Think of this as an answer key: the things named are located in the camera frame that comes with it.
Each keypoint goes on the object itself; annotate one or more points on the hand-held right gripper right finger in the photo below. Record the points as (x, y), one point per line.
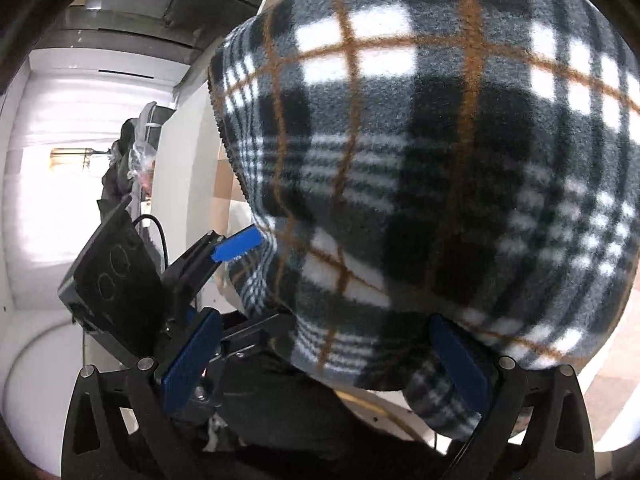
(460, 365)

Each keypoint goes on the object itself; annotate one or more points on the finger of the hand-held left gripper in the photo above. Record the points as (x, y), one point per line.
(235, 247)
(250, 330)

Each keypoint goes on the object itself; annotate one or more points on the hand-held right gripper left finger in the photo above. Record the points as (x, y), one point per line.
(192, 355)

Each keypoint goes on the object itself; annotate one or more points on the plaid fleece garment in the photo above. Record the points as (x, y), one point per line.
(400, 160)

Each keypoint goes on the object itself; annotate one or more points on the dark hanging clothes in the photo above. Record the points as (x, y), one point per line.
(117, 170)

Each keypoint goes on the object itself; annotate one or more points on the white sheer curtain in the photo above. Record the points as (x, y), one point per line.
(65, 110)

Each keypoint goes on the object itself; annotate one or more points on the dark glass wardrobe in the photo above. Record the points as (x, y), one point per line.
(150, 5)

